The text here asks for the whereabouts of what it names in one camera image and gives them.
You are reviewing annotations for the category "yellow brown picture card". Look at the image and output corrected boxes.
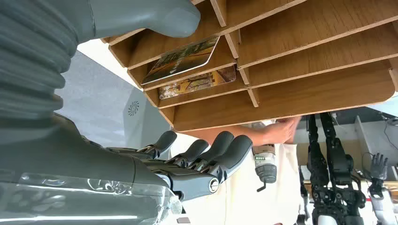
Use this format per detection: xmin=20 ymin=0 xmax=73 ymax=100
xmin=158 ymin=65 xmax=237 ymax=100

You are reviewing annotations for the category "dark spare robot hand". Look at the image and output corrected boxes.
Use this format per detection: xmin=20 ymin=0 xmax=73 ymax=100
xmin=368 ymin=152 xmax=389 ymax=199

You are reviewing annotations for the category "black cable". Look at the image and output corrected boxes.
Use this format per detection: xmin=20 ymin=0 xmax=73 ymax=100
xmin=383 ymin=117 xmax=398 ymax=144

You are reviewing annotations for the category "grey white power tool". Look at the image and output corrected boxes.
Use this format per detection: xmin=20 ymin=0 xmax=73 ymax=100
xmin=251 ymin=144 xmax=278 ymax=193

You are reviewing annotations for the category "grey partition with swirl logo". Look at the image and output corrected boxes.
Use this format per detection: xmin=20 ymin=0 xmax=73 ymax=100
xmin=54 ymin=50 xmax=171 ymax=156

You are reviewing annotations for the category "black robot frame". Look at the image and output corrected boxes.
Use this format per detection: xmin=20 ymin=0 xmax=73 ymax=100
xmin=298 ymin=112 xmax=368 ymax=225

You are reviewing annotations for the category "person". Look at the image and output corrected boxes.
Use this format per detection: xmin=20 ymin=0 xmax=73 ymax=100
xmin=169 ymin=116 xmax=304 ymax=225

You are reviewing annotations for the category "wooden card rack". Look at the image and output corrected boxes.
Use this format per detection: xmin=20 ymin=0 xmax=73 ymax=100
xmin=101 ymin=0 xmax=398 ymax=133

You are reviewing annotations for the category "white-edged picture card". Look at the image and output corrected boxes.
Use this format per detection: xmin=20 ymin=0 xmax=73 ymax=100
xmin=141 ymin=35 xmax=220 ymax=85

